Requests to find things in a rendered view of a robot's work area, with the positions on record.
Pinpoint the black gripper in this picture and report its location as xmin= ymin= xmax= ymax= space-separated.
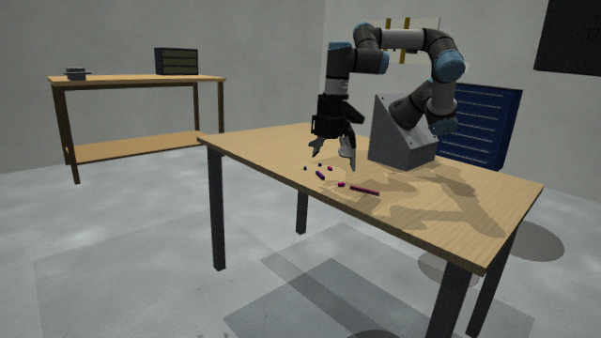
xmin=308 ymin=92 xmax=356 ymax=172

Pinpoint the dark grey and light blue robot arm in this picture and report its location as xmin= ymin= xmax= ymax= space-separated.
xmin=324 ymin=22 xmax=466 ymax=136

